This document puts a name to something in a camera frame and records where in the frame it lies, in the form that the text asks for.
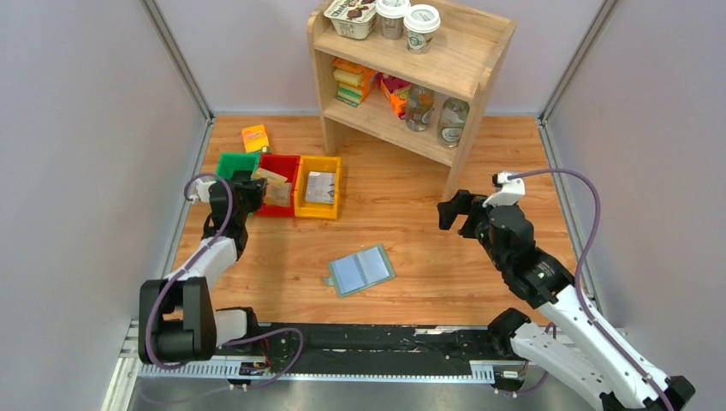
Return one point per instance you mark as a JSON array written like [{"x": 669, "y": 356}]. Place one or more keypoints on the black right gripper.
[{"x": 470, "y": 217}]

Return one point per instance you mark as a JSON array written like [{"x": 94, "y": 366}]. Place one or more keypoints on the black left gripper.
[{"x": 249, "y": 189}]

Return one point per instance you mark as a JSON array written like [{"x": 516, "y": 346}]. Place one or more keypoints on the tan card with logo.
[{"x": 278, "y": 194}]

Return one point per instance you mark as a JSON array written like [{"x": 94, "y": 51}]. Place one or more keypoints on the teal card holder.
[{"x": 359, "y": 271}]

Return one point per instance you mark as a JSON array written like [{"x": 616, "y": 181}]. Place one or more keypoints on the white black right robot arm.
[{"x": 584, "y": 334}]

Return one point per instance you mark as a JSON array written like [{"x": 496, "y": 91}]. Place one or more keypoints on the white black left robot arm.
[{"x": 177, "y": 321}]

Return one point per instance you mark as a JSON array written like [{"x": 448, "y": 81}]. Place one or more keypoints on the green plastic bin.
[{"x": 237, "y": 165}]

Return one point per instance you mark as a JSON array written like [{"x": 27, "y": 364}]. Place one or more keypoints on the red plastic bin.
[{"x": 286, "y": 165}]

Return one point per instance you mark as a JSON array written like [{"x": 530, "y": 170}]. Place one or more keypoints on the orange yellow snack box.
[{"x": 256, "y": 140}]

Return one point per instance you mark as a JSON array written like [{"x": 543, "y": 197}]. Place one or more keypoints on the yellow plastic bin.
[{"x": 323, "y": 164}]

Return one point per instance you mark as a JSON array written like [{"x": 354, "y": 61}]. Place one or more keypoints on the white packet in yellow bin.
[{"x": 320, "y": 188}]

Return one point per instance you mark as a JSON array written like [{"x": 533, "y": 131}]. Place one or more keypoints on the right clear glass bottle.
[{"x": 452, "y": 121}]

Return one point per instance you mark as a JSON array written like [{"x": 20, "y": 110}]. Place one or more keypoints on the clear glass bottle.
[
  {"x": 452, "y": 121},
  {"x": 419, "y": 108}
]

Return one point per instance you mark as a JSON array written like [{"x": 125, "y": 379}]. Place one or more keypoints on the left clear glass bottle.
[{"x": 419, "y": 108}]

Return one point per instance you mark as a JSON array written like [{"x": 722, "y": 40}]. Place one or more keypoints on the orange red snack box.
[{"x": 396, "y": 92}]

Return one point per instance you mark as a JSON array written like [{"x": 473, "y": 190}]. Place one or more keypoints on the wooden shelf unit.
[{"x": 465, "y": 59}]

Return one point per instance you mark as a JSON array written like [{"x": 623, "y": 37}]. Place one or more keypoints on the stack of sponges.
[{"x": 354, "y": 81}]

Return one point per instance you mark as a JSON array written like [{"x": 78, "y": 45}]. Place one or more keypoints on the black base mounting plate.
[{"x": 406, "y": 353}]

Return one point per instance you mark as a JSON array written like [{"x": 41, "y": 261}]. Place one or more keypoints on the right coffee cup white lid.
[{"x": 421, "y": 22}]

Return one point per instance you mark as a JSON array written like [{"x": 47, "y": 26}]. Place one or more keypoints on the coffee cup white lid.
[
  {"x": 421, "y": 22},
  {"x": 390, "y": 17}
]

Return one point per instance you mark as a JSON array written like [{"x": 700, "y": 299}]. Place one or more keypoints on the left coffee cup white lid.
[{"x": 390, "y": 17}]

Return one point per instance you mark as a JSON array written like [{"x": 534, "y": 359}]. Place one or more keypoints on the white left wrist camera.
[{"x": 198, "y": 190}]

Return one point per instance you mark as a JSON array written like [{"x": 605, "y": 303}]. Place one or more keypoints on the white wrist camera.
[
  {"x": 198, "y": 190},
  {"x": 508, "y": 190}
]

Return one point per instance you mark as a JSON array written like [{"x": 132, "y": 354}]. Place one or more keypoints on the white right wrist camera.
[{"x": 508, "y": 190}]

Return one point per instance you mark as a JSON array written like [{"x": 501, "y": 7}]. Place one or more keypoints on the aluminium frame rail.
[{"x": 217, "y": 384}]

